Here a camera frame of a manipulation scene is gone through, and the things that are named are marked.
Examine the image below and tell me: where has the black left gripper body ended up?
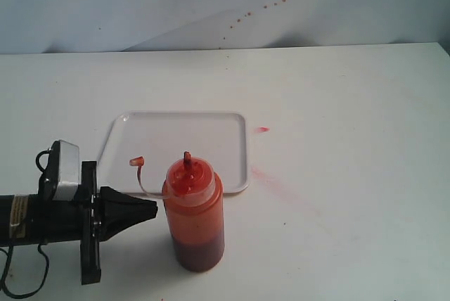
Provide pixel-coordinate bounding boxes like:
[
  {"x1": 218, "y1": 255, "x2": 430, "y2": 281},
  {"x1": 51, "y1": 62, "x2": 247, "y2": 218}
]
[{"x1": 75, "y1": 161, "x2": 101, "y2": 285}]

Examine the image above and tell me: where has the red sauce squeeze bottle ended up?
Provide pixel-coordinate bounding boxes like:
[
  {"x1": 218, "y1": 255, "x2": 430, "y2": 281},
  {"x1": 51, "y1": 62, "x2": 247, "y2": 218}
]
[{"x1": 129, "y1": 151, "x2": 225, "y2": 273}]

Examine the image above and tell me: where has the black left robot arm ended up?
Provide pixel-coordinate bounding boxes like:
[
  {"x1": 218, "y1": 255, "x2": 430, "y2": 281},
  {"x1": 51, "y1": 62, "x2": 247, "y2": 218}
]
[{"x1": 1, "y1": 161, "x2": 158, "y2": 285}]

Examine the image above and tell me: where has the white rectangular plastic tray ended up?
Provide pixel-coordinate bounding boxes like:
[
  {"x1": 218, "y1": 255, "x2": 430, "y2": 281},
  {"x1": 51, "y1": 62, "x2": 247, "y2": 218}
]
[{"x1": 97, "y1": 111, "x2": 249, "y2": 195}]

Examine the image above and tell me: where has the white backdrop cloth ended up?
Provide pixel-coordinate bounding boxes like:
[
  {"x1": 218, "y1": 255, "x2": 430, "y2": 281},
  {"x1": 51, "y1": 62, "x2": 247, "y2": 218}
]
[{"x1": 1, "y1": 0, "x2": 449, "y2": 53}]

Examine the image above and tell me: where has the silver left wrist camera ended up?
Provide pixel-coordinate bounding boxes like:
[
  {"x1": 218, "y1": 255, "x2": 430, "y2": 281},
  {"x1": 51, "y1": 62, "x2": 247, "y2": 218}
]
[{"x1": 35, "y1": 140, "x2": 81, "y2": 202}]

